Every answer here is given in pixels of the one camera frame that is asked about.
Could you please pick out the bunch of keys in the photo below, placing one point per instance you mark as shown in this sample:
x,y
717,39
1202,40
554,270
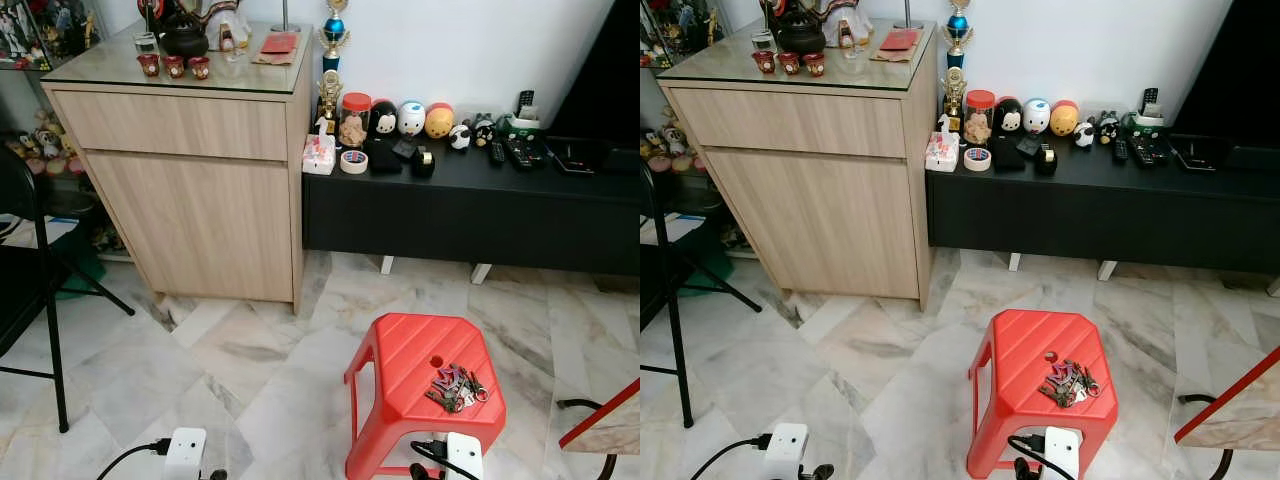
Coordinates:
x,y
1066,382
452,388

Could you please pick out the red plastic stool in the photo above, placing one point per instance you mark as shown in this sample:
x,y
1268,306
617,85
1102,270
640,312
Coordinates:
x,y
1030,340
410,345

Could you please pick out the black curved table leg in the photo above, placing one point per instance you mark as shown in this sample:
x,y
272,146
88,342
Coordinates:
x,y
1200,398
580,402

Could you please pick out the red-edged marble table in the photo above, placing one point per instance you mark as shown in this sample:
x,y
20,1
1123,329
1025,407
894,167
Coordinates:
x,y
1235,405
610,425

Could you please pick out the black folding chair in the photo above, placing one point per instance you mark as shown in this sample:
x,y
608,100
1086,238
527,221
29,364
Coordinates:
x,y
50,330
678,340

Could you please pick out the black low tv console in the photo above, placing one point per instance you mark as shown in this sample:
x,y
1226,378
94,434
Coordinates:
x,y
1090,215
460,215

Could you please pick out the light wooden cabinet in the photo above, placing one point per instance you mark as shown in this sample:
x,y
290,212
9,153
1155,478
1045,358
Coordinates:
x,y
820,205
190,210

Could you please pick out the black tape dispenser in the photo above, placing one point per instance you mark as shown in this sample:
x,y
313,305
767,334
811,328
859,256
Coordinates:
x,y
423,163
1046,160

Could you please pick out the black wallet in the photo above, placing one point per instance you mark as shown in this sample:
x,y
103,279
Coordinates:
x,y
382,160
1007,155

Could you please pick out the white tape roll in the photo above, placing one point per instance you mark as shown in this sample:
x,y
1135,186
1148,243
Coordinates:
x,y
347,162
971,159

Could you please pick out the slim black remote control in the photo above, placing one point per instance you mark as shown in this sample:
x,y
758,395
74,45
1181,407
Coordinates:
x,y
496,153
1120,151

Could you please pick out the white pink tissue pack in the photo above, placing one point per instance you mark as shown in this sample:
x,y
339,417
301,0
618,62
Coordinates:
x,y
942,152
319,155

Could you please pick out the wide black remote control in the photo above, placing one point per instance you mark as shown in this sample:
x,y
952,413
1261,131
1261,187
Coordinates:
x,y
524,152
1149,150

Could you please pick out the small panda plush toy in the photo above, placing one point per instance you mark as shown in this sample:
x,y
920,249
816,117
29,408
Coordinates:
x,y
1085,134
460,137

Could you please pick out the flat black tray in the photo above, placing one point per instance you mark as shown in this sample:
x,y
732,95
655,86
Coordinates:
x,y
1198,155
573,158

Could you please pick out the black and white plush toy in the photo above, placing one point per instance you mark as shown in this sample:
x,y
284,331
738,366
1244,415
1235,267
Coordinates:
x,y
483,130
1108,127

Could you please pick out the yellow bear plush toy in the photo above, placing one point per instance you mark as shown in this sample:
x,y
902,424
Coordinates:
x,y
439,122
1064,119

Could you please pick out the black mouse plush toy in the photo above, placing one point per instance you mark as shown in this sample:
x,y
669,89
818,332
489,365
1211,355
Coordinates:
x,y
1009,117
384,120

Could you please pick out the white and blue plush toy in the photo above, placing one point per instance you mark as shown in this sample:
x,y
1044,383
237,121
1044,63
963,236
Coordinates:
x,y
1037,115
411,118

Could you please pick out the red-lidded clear jar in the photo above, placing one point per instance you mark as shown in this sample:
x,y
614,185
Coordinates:
x,y
980,117
355,120

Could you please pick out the pile of small plush toys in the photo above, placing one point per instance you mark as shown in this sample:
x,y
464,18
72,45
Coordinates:
x,y
45,145
655,152

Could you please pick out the green and white box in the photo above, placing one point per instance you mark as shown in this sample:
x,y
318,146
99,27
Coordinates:
x,y
520,125
1143,123

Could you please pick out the small gold trophy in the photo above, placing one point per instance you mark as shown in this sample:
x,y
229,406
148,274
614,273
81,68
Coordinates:
x,y
954,92
329,95

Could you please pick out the upright black remote control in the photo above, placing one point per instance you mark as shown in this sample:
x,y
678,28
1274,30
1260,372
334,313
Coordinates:
x,y
1151,98
525,100

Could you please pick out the small red cup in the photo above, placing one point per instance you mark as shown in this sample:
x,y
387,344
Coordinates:
x,y
199,68
149,65
814,65
789,64
174,67
764,62

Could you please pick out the clear drinking glass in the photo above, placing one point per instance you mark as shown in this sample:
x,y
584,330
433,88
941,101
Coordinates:
x,y
762,41
145,43

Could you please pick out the red envelope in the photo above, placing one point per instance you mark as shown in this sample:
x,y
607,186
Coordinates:
x,y
900,39
279,44

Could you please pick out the black teapot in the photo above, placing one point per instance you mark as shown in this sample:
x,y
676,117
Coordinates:
x,y
185,38
800,36

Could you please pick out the black television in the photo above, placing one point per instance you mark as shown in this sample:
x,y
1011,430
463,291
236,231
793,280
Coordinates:
x,y
1235,70
605,70

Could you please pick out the blue and gold trophy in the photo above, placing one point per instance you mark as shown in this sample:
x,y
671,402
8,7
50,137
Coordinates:
x,y
958,32
334,35

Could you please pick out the metal lamp base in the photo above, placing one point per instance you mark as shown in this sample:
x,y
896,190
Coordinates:
x,y
285,26
908,23

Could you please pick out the glass display shelf with figurines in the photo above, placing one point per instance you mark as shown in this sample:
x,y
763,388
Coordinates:
x,y
45,35
675,32

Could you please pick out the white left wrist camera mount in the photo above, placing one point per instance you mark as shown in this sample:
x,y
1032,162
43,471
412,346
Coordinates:
x,y
785,445
185,450

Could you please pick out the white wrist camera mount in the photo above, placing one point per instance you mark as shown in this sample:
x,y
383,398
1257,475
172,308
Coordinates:
x,y
785,445
185,450
1063,452
465,455

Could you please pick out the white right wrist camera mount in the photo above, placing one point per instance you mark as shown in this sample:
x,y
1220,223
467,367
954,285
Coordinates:
x,y
1063,452
465,455

